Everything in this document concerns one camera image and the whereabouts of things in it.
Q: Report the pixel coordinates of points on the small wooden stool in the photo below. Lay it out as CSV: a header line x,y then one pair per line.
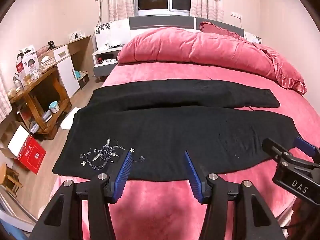
x,y
10,177

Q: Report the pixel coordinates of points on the teal bowl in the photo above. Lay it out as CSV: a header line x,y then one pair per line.
x,y
79,75

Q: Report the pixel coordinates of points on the white paper sheet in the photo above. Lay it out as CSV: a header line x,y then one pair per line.
x,y
68,120

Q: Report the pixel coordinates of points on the black embroidered pants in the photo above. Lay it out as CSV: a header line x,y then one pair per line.
x,y
175,135

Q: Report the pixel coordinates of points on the red and white product box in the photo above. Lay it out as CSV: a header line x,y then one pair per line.
x,y
27,60

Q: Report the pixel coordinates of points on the pink duvet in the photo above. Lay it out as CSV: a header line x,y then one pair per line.
x,y
200,47

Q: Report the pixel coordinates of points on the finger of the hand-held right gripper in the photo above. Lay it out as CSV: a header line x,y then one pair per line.
x,y
303,143
272,146

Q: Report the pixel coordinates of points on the grey and white nightstand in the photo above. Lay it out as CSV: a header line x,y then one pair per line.
x,y
105,67

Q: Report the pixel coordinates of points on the dark pink ruffled pillow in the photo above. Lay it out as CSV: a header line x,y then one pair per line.
x,y
212,27

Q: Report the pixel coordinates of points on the teal lidded jar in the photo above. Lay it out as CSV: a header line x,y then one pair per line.
x,y
53,107

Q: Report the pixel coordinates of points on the grey and white headboard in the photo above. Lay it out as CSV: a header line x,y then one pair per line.
x,y
160,22

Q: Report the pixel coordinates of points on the white wall socket strip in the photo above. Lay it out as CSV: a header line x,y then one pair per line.
x,y
237,15

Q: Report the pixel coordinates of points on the patterned white curtain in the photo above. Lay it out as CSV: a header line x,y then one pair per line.
x,y
207,0
120,0

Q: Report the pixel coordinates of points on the carved wooden side table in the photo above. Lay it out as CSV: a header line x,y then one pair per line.
x,y
40,85

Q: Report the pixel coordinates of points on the pink bed sheet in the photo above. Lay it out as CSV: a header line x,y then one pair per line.
x,y
162,205

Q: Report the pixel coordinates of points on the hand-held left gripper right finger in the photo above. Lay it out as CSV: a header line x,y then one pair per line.
x,y
193,175

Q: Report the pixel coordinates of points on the woven tissue box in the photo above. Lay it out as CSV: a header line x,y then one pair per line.
x,y
47,63

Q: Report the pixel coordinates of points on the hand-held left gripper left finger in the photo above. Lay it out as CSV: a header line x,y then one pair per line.
x,y
123,172

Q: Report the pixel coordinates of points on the small black device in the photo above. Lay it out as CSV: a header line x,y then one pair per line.
x,y
52,44

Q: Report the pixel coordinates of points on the white power strip with plugs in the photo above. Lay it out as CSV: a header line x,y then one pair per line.
x,y
76,35

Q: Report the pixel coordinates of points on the white floral wall panel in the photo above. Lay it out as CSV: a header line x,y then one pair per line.
x,y
110,33
253,38

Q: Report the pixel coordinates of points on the clear glass jar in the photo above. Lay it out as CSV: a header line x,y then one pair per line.
x,y
28,79

